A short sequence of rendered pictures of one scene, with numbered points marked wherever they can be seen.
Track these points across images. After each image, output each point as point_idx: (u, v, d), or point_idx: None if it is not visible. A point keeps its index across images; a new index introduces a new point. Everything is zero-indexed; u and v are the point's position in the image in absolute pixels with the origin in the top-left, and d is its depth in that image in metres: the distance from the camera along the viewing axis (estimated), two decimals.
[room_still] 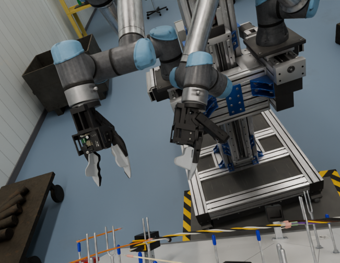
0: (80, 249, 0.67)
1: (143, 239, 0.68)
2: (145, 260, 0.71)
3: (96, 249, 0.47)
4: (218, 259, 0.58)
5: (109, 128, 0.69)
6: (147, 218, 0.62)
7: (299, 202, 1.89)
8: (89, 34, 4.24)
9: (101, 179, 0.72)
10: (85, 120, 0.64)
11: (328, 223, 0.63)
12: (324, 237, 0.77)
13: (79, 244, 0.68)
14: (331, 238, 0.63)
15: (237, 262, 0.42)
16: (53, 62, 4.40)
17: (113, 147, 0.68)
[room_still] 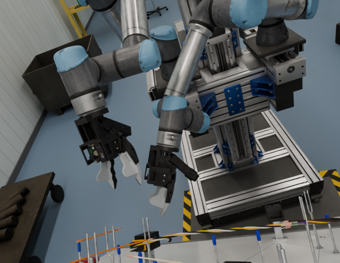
0: (80, 249, 0.67)
1: (143, 239, 0.68)
2: (145, 260, 0.71)
3: (96, 249, 0.47)
4: (218, 259, 0.58)
5: (118, 134, 0.67)
6: (147, 218, 0.62)
7: (299, 202, 1.89)
8: (89, 34, 4.24)
9: (116, 182, 0.72)
10: (91, 130, 0.63)
11: (328, 223, 0.63)
12: (324, 237, 0.77)
13: (79, 244, 0.68)
14: (331, 238, 0.63)
15: (237, 262, 0.42)
16: (53, 62, 4.40)
17: (122, 156, 0.66)
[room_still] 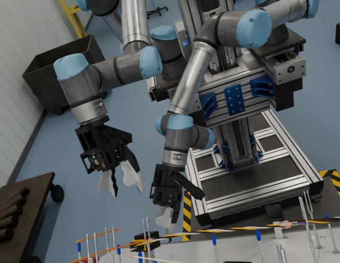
0: (80, 249, 0.67)
1: (143, 239, 0.68)
2: (145, 260, 0.71)
3: (96, 249, 0.47)
4: (218, 259, 0.58)
5: (119, 143, 0.66)
6: (147, 218, 0.62)
7: (299, 202, 1.89)
8: (89, 34, 4.24)
9: (117, 190, 0.72)
10: (91, 139, 0.63)
11: (328, 223, 0.63)
12: (324, 237, 0.77)
13: (79, 244, 0.68)
14: (331, 238, 0.63)
15: (237, 262, 0.42)
16: (53, 62, 4.40)
17: (123, 164, 0.65)
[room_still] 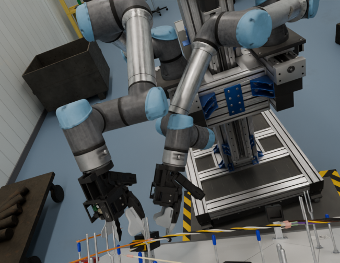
0: (80, 249, 0.67)
1: (143, 239, 0.68)
2: (145, 260, 0.71)
3: (96, 249, 0.47)
4: (218, 259, 0.58)
5: (124, 189, 0.64)
6: (147, 218, 0.62)
7: (299, 202, 1.89)
8: None
9: (120, 234, 0.69)
10: (95, 187, 0.60)
11: (328, 223, 0.63)
12: (324, 237, 0.77)
13: (79, 244, 0.68)
14: (331, 238, 0.63)
15: (237, 262, 0.42)
16: (53, 62, 4.40)
17: (127, 212, 0.63)
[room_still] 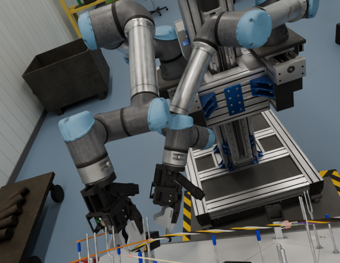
0: (80, 249, 0.67)
1: None
2: (145, 260, 0.71)
3: (96, 249, 0.47)
4: (218, 259, 0.58)
5: (127, 201, 0.63)
6: (147, 218, 0.62)
7: (299, 202, 1.89)
8: None
9: None
10: (97, 200, 0.60)
11: (328, 223, 0.63)
12: (324, 237, 0.77)
13: (79, 244, 0.68)
14: (331, 238, 0.63)
15: (237, 262, 0.42)
16: (53, 62, 4.40)
17: (128, 225, 0.63)
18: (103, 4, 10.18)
